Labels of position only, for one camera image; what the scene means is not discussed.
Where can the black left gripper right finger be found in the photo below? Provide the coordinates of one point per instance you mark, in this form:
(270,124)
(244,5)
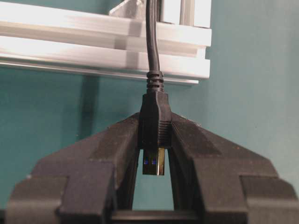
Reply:
(223,182)

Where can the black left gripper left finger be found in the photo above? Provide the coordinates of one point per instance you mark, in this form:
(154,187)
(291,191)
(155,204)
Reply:
(82,183)

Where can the aluminium extrusion frame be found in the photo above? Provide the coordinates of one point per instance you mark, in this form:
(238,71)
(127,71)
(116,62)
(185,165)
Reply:
(59,40)

